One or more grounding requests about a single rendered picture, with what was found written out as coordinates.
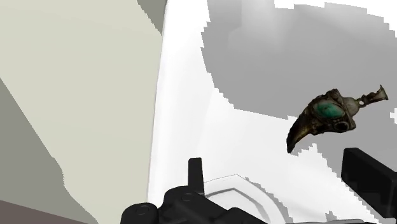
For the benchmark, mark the bronze horn-shaped flask green stone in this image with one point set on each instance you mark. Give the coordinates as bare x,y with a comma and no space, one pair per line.
325,115

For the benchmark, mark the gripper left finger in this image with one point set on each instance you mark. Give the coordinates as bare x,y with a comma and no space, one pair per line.
186,201

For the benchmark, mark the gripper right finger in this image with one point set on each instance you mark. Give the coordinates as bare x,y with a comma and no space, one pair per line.
369,180

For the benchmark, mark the white bathtub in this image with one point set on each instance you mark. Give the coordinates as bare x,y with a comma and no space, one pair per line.
217,130

